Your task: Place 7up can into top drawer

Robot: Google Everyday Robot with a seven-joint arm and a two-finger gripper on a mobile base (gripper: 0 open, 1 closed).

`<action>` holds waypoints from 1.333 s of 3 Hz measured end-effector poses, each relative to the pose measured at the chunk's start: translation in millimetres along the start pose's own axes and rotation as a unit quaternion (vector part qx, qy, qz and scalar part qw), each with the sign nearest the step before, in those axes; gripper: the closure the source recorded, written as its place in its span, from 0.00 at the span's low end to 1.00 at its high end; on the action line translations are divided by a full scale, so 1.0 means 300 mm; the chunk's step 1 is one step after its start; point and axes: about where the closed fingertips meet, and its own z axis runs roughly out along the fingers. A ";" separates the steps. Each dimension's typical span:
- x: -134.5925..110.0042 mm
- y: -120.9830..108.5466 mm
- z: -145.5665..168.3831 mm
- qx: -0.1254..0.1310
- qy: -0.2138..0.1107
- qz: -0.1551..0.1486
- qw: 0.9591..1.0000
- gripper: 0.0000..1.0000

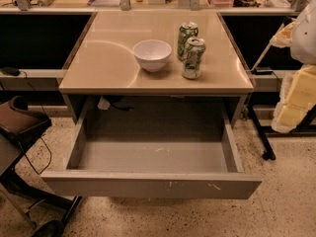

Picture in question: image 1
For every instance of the open grey top drawer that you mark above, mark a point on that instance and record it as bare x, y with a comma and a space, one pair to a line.
153, 147

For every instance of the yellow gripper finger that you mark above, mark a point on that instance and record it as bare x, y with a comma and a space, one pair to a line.
297, 97
282, 38

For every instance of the black power adapter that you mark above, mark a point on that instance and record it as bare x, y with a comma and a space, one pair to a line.
10, 71

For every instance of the white green 7up can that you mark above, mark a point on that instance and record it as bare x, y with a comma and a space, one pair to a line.
194, 50

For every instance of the brown office chair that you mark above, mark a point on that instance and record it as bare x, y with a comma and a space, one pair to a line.
20, 129

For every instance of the white bowl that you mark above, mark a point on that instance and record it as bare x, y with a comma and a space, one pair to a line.
152, 54

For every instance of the dark green soda can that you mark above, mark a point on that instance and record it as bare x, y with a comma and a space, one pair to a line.
186, 30

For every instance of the beige top cabinet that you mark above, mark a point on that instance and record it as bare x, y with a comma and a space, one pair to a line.
104, 63

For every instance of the white stick with black base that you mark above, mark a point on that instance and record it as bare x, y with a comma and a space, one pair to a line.
254, 69

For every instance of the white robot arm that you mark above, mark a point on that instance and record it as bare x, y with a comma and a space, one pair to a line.
303, 39

